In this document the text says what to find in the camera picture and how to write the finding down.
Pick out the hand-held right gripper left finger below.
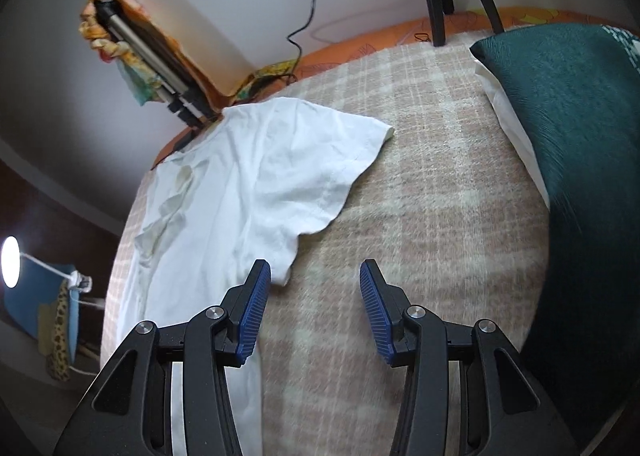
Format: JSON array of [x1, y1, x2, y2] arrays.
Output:
[[52, 259, 273, 456]]

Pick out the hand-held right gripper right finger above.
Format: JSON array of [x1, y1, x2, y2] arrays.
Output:
[[359, 259, 581, 456]]

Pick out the white t-shirt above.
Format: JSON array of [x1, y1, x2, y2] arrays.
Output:
[[114, 97, 395, 456]]

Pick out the beige plaid blanket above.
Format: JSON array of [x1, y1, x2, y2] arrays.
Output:
[[100, 39, 551, 456]]

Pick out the leopard print cloth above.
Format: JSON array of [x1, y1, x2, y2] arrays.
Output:
[[42, 281, 81, 382]]

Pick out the white pillow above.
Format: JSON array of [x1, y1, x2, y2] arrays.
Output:
[[472, 59, 551, 209]]

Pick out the blue chair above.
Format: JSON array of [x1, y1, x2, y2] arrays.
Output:
[[2, 263, 81, 372]]

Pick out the white desk lamp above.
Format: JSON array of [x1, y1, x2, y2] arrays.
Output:
[[0, 235, 96, 294]]

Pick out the colourful printed cloth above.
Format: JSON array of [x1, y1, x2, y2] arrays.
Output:
[[79, 0, 221, 110]]

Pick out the teal velvet pillow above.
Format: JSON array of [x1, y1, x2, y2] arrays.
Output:
[[470, 22, 640, 442]]

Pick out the teal patterned pillow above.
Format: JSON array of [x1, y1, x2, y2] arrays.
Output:
[[600, 24, 640, 74]]

